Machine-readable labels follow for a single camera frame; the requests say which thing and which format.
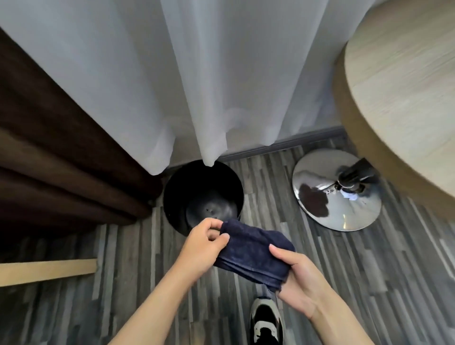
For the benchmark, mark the person's right hand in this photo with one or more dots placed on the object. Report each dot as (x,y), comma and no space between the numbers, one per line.
(302,280)

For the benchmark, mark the person's left hand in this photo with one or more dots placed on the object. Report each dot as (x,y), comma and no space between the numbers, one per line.
(199,248)

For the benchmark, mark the person's right thumb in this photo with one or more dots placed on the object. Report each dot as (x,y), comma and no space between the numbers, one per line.
(284,255)

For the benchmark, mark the person's left thumb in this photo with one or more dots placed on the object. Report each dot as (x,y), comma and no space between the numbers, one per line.
(221,244)

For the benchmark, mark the dark blue cloth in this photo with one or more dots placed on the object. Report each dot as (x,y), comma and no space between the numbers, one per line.
(254,257)

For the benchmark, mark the person's left forearm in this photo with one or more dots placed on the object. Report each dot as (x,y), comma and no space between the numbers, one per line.
(158,307)

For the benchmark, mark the person's right forearm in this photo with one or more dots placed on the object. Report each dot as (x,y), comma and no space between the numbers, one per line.
(341,325)

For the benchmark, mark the black round waste bin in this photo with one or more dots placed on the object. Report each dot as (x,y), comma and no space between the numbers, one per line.
(203,197)

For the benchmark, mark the black and white sneaker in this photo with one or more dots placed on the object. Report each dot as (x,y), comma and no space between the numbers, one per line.
(266,321)

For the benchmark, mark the chrome round table base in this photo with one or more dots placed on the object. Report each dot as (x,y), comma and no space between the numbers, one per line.
(334,193)

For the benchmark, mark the grey baseboard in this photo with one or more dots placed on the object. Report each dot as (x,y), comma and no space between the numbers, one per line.
(284,142)

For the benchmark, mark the white sheer curtain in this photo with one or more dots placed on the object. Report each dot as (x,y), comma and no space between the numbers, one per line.
(199,71)

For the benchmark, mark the light wooden board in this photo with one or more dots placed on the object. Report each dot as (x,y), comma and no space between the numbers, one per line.
(48,271)

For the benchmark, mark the dark brown curtain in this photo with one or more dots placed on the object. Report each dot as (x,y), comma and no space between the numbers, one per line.
(60,152)

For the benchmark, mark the round wooden table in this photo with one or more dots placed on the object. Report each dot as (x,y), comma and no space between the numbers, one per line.
(401,96)

